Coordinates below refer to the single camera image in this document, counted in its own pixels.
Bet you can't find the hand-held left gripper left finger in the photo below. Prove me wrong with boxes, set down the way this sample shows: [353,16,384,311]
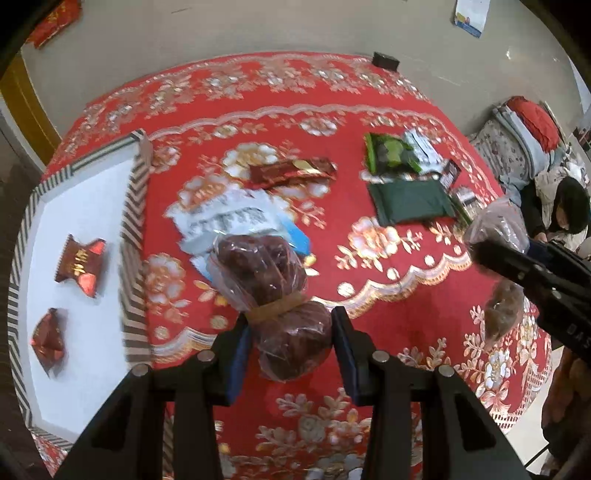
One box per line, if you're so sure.
[54,314,254,480]

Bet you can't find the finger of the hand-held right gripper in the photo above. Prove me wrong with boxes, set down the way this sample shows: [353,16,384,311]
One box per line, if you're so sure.
[471,240,546,287]

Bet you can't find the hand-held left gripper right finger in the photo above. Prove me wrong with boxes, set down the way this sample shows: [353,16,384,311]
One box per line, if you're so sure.
[330,305,532,480]

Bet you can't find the clear bag of brown snacks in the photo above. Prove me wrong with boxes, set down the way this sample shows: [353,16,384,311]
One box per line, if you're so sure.
[463,196,532,356]

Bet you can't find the brown bread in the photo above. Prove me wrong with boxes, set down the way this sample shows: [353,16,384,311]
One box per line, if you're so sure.
[208,233,334,383]

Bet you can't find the black coffee stick packet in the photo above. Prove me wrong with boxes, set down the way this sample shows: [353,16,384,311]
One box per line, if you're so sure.
[438,160,461,190]

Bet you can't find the striped rim white tray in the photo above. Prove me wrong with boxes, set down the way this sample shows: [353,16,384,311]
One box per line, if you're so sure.
[8,130,154,444]

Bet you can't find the person's right forearm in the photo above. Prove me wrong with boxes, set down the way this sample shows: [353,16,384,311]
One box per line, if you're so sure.
[542,346,591,467]

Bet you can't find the small silver packet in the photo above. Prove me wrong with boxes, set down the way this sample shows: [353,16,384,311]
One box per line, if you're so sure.
[450,186,481,227]

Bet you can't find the dark green packet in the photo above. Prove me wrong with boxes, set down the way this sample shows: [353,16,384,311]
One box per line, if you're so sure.
[368,178,458,227]

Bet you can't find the person in grey clothes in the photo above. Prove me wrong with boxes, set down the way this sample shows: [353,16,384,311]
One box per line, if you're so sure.
[466,97,568,204]

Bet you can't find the white and blue snack packet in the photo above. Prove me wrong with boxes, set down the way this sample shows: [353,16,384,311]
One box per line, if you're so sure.
[173,187,311,282]

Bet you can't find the small white packet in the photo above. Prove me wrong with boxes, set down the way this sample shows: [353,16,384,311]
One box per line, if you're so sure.
[404,129,444,171]

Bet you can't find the red cushion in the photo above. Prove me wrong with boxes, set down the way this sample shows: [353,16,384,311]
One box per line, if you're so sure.
[505,96,561,151]

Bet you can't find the light green snack packet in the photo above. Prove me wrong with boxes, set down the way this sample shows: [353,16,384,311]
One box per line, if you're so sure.
[363,132,423,176]

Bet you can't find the bow-shaped red candy packet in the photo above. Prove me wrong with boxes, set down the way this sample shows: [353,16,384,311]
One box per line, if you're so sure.
[54,234,108,298]

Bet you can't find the long red snack bar packet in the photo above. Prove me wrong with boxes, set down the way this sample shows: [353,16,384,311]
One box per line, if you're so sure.
[249,157,337,189]

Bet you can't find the small red candy packet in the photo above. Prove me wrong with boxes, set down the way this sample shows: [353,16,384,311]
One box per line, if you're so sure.
[30,308,66,377]

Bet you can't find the red floral tablecloth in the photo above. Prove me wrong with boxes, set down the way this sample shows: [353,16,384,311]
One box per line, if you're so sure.
[28,52,555,480]

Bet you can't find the white and blue paper leaflet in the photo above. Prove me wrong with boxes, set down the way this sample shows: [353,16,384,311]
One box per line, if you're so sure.
[452,0,491,38]

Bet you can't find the yellow wooden frame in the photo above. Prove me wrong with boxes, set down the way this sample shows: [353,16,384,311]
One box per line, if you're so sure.
[0,53,63,160]

